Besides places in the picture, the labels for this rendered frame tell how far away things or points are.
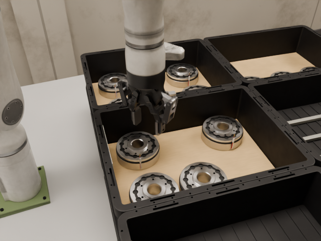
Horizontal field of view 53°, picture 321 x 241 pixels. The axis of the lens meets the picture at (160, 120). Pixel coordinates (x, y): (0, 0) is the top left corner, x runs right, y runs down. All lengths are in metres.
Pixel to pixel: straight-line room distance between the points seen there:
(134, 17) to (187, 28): 2.15
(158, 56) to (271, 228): 0.39
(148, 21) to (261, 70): 0.68
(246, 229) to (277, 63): 0.71
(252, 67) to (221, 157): 0.47
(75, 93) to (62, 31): 1.03
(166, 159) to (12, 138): 0.35
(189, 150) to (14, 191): 0.44
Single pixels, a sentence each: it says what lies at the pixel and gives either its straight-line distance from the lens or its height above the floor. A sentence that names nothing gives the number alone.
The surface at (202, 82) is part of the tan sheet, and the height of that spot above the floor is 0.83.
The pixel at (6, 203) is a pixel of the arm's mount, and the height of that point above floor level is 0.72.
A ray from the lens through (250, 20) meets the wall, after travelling 3.00.
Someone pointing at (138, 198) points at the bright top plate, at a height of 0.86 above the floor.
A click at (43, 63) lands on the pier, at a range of 2.33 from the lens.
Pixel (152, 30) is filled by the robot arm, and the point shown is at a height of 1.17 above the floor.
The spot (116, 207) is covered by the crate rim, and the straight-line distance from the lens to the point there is 0.57.
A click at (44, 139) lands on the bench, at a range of 1.08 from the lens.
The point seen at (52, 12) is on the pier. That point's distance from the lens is 2.21.
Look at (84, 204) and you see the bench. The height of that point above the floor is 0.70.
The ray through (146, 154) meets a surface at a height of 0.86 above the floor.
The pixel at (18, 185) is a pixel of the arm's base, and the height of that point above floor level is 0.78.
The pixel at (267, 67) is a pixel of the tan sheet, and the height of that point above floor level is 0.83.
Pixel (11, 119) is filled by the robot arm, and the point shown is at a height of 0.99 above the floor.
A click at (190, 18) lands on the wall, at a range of 2.67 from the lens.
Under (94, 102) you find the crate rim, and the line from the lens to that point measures 0.80.
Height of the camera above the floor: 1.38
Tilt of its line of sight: 39 degrees down
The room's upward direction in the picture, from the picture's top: straight up
